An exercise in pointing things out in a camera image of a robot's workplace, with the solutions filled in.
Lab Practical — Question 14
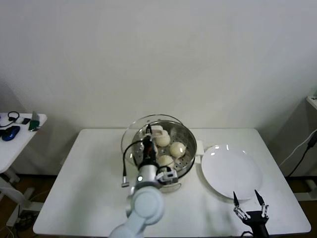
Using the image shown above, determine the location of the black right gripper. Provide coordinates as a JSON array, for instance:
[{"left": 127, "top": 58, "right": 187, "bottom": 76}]
[{"left": 232, "top": 189, "right": 270, "bottom": 238}]

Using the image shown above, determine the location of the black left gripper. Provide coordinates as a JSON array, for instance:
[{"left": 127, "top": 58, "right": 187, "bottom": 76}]
[{"left": 142, "top": 124, "right": 159, "bottom": 166}]

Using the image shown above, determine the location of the white steamed baozi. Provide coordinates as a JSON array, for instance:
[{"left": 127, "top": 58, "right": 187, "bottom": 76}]
[
  {"left": 157, "top": 155, "right": 174, "bottom": 168},
  {"left": 169, "top": 141, "right": 186, "bottom": 159},
  {"left": 155, "top": 133, "right": 171, "bottom": 147}
]

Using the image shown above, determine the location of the glass lid with white handle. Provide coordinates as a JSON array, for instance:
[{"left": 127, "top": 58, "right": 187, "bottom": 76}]
[{"left": 120, "top": 114, "right": 196, "bottom": 174}]

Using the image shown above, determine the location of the stainless steel steamer basket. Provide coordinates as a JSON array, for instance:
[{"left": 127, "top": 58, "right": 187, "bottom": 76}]
[{"left": 132, "top": 120, "right": 198, "bottom": 179}]

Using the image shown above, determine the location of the white round plate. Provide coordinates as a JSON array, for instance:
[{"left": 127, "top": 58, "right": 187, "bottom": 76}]
[{"left": 201, "top": 144, "right": 263, "bottom": 201}]

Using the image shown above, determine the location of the white stand base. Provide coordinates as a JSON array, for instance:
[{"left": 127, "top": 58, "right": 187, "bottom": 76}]
[{"left": 296, "top": 178, "right": 317, "bottom": 202}]

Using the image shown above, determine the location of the green and grey tool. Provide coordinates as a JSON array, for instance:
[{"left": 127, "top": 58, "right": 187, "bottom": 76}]
[{"left": 28, "top": 111, "right": 41, "bottom": 132}]

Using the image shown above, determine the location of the white side table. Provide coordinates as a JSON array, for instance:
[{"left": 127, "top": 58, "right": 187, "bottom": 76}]
[{"left": 0, "top": 113, "right": 48, "bottom": 226}]

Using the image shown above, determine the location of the blue rounded device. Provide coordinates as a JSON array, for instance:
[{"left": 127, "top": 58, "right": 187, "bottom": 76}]
[{"left": 0, "top": 125, "right": 21, "bottom": 141}]

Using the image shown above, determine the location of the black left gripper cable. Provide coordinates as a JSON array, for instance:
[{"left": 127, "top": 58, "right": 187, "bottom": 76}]
[{"left": 120, "top": 140, "right": 147, "bottom": 188}]

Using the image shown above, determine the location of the black power cable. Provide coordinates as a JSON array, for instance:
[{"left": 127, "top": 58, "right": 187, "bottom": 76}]
[{"left": 286, "top": 140, "right": 317, "bottom": 178}]

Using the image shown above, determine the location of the white power cable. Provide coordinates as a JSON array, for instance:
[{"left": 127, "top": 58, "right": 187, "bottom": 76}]
[{"left": 279, "top": 129, "right": 317, "bottom": 166}]

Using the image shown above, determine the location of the black headset cable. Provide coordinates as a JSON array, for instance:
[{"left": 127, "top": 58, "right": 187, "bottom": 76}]
[{"left": 6, "top": 111, "right": 20, "bottom": 122}]

